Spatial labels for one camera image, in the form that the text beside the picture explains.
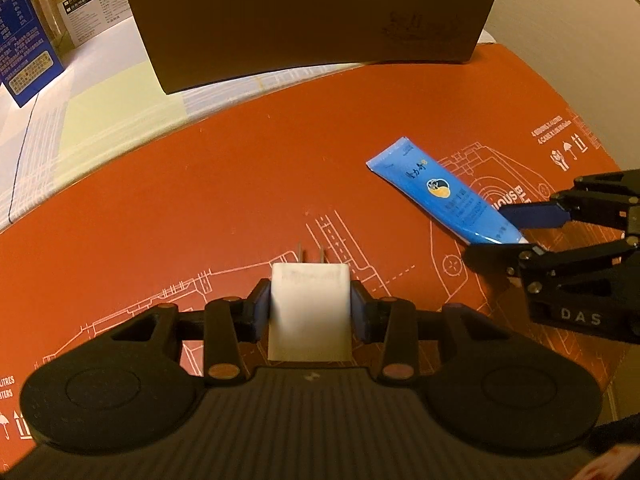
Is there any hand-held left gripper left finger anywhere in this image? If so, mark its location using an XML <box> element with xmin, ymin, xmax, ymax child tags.
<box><xmin>60</xmin><ymin>277</ymin><xmax>273</xmax><ymax>386</ymax></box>

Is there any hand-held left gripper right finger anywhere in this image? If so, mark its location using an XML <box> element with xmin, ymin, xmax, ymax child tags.
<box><xmin>349</xmin><ymin>280</ymin><xmax>536</xmax><ymax>386</ymax></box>

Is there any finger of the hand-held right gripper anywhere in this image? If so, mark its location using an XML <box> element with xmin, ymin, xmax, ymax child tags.
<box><xmin>500</xmin><ymin>169</ymin><xmax>640</xmax><ymax>236</ymax></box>
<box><xmin>462</xmin><ymin>237</ymin><xmax>640</xmax><ymax>279</ymax></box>

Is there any white plug charger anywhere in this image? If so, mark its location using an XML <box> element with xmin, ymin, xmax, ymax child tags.
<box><xmin>267</xmin><ymin>242</ymin><xmax>353</xmax><ymax>363</ymax></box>

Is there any blue cream tube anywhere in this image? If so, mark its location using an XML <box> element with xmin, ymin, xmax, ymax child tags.
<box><xmin>366</xmin><ymin>136</ymin><xmax>526</xmax><ymax>246</ymax></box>

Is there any brown cardboard box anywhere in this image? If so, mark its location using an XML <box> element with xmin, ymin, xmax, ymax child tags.
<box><xmin>124</xmin><ymin>0</ymin><xmax>502</xmax><ymax>96</ymax></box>

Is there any red printed cardboard sheet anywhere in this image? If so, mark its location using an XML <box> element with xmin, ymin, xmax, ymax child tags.
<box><xmin>0</xmin><ymin>42</ymin><xmax>623</xmax><ymax>463</ymax></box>

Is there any red white printed clothing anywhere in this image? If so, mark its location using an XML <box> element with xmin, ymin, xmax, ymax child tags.
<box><xmin>575</xmin><ymin>447</ymin><xmax>640</xmax><ymax>480</ymax></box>

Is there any pastel checked tablecloth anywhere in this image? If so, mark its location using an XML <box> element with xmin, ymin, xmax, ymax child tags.
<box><xmin>0</xmin><ymin>25</ymin><xmax>496</xmax><ymax>233</ymax></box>

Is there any white product box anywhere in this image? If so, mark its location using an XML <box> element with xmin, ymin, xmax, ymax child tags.
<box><xmin>37</xmin><ymin>0</ymin><xmax>138</xmax><ymax>51</ymax></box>

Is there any tall blue milk carton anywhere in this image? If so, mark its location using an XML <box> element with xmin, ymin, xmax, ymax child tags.
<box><xmin>0</xmin><ymin>0</ymin><xmax>65</xmax><ymax>107</ymax></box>

